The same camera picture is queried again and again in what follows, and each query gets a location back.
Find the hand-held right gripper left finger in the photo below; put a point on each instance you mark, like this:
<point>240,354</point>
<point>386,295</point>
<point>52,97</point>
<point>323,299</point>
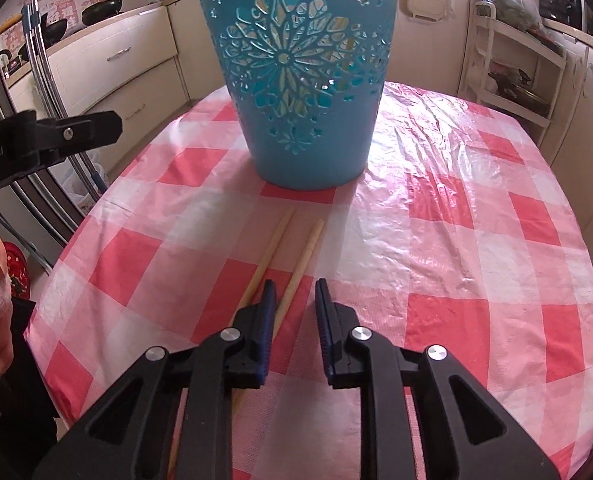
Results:
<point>264,335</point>

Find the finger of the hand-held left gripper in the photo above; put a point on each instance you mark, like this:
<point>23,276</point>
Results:
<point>86,130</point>

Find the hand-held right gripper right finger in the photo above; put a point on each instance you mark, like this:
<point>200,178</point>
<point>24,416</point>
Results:
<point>326,340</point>

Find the tan bamboo chopstick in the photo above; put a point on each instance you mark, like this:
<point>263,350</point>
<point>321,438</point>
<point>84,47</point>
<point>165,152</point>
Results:
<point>304,260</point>
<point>271,250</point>

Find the blue cutout plastic basket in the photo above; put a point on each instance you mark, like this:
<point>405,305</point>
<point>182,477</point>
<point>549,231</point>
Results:
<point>306,160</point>

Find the white plastic bag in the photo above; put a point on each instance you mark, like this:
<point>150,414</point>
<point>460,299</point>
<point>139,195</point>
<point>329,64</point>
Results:
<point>79,185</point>

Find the cream drawer cabinet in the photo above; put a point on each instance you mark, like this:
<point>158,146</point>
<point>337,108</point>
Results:
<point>121,60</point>

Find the black wok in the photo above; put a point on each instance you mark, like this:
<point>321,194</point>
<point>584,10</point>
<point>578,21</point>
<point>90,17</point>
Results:
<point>49,35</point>

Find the black frying pan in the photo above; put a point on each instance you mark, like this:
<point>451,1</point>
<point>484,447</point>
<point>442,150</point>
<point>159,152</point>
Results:
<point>101,12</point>

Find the red patterned bag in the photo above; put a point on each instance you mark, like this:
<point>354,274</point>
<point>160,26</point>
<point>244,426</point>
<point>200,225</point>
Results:
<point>16,270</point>

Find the red white checkered tablecloth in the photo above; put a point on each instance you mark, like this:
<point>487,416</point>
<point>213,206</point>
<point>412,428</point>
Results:
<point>451,260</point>

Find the person's black pants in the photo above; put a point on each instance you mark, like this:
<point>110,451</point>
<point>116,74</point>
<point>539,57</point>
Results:
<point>21,410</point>

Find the dark pan on shelf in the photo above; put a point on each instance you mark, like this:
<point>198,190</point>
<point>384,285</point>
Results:
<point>518,95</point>

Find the cream counter cabinet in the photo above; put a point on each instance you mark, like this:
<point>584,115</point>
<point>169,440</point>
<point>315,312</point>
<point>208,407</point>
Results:
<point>586,110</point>

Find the white shelf rack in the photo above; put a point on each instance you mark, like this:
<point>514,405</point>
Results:
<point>556,65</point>

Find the plastic bag of greens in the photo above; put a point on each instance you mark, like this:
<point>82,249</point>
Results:
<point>511,2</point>

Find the cream wall cabinets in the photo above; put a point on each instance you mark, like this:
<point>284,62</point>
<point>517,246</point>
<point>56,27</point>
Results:
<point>436,55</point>

